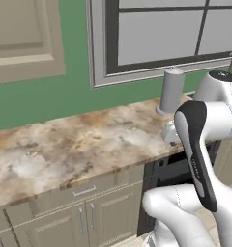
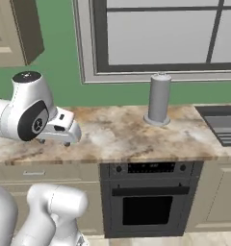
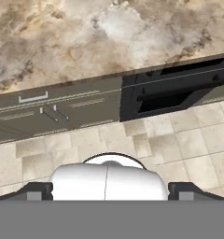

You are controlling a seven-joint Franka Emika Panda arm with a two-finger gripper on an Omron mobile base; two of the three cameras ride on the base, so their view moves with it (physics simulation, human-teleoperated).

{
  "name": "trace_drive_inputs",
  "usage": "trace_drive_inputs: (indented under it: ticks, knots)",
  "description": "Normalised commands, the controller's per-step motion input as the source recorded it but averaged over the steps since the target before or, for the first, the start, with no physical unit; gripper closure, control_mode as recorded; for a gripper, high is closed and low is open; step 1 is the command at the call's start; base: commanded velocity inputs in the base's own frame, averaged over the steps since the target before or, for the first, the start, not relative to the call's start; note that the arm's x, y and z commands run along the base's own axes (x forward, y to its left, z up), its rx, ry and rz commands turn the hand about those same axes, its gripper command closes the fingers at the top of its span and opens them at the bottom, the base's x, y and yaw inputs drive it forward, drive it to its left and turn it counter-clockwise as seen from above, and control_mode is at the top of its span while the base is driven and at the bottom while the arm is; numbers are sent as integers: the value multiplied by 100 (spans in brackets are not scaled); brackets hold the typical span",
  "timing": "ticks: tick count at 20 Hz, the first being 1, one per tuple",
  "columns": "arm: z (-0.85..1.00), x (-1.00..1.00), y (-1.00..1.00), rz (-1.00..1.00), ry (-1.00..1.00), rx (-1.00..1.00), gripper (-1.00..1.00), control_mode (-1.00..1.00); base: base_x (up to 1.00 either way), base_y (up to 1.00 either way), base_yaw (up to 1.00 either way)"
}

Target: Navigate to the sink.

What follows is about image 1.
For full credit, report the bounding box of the beige base cupboard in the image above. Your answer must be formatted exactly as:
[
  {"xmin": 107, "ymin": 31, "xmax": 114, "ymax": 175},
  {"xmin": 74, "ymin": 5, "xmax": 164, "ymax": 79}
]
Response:
[{"xmin": 214, "ymin": 137, "xmax": 232, "ymax": 189}]

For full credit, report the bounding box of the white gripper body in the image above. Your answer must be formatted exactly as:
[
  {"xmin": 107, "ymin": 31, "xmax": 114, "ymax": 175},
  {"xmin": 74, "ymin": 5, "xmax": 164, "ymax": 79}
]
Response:
[{"xmin": 161, "ymin": 119, "xmax": 184, "ymax": 148}]

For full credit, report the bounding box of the grey framed window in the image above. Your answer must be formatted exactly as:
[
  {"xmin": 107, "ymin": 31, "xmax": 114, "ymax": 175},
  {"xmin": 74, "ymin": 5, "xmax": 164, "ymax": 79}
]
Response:
[{"xmin": 85, "ymin": 0, "xmax": 232, "ymax": 90}]

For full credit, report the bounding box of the grey paper towel holder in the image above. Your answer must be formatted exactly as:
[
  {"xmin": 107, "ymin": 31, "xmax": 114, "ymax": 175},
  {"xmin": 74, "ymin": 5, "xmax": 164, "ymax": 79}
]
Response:
[{"xmin": 155, "ymin": 67, "xmax": 187, "ymax": 117}]

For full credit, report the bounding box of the beige drawer front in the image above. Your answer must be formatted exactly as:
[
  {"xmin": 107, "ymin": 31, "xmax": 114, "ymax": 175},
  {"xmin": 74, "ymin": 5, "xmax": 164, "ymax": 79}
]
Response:
[{"xmin": 30, "ymin": 164, "xmax": 145, "ymax": 217}]

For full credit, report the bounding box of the beige wall cupboard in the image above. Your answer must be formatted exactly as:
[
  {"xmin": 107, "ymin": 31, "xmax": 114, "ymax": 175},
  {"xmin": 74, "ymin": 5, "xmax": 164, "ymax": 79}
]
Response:
[{"xmin": 0, "ymin": 0, "xmax": 67, "ymax": 86}]

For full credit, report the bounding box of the black dishwasher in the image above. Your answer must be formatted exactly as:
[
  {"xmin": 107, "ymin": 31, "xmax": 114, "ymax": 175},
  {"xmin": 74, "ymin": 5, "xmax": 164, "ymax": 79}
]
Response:
[{"xmin": 136, "ymin": 140, "xmax": 222, "ymax": 237}]

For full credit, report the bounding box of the silver drawer handle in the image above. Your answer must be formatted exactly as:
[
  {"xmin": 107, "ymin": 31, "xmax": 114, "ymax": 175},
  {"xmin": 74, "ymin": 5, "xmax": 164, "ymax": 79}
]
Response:
[{"xmin": 72, "ymin": 184, "xmax": 99, "ymax": 198}]

